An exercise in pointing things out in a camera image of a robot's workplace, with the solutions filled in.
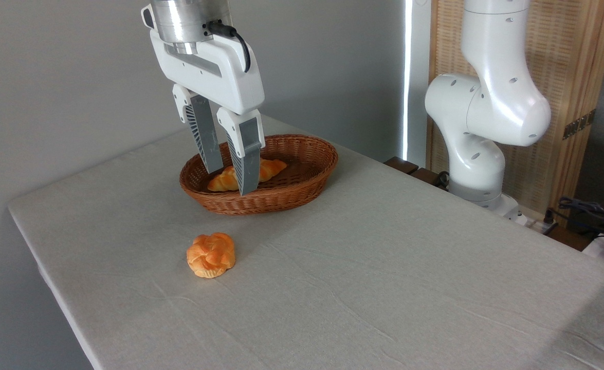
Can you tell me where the dark metal screen hinge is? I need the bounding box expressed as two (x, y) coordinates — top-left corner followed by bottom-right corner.
(562, 109), (596, 140)

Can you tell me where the round knotted bread roll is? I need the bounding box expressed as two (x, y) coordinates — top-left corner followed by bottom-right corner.
(186, 232), (236, 279)

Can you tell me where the grey tablecloth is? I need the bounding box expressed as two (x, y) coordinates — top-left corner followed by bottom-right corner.
(8, 114), (604, 370)

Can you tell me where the dark brown wooden block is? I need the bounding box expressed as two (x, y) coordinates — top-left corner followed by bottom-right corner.
(384, 157), (419, 175)
(410, 168), (444, 188)

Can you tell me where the white vertical window frame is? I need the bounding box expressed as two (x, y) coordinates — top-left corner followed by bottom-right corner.
(402, 0), (431, 166)

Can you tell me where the long braided bread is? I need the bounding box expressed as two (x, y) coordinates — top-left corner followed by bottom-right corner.
(207, 158), (288, 193)

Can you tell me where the black cable bundle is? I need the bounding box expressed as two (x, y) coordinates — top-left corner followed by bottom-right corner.
(544, 197), (604, 242)

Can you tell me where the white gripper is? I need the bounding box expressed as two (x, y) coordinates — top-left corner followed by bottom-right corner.
(150, 28), (266, 196)

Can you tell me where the white power strip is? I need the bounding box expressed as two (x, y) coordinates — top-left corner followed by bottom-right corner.
(507, 205), (559, 232)

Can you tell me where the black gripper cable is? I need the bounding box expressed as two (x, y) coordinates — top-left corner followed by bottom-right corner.
(204, 21), (252, 73)

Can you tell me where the brown wicker basket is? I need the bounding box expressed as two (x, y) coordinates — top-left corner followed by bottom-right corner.
(179, 134), (339, 215)

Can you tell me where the wooden woven folding screen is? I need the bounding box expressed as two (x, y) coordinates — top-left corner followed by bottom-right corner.
(428, 0), (604, 217)

